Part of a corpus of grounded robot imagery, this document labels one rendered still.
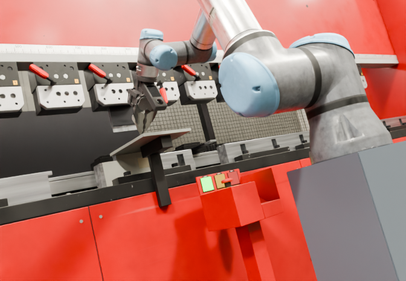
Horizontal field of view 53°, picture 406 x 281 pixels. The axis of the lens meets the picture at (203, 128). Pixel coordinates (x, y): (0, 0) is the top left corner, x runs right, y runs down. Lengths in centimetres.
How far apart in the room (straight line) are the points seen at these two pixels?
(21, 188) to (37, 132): 65
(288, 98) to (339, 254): 28
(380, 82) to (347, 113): 248
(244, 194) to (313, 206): 51
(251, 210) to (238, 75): 65
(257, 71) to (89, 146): 144
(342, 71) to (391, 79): 242
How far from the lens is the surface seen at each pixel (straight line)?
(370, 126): 77
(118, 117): 154
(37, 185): 137
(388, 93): 321
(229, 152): 174
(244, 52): 72
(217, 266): 148
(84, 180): 169
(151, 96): 135
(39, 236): 123
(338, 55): 79
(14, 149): 193
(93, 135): 204
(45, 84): 145
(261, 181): 141
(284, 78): 70
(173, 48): 127
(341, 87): 77
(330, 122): 76
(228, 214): 126
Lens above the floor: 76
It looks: 10 degrees up
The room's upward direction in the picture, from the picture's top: 14 degrees counter-clockwise
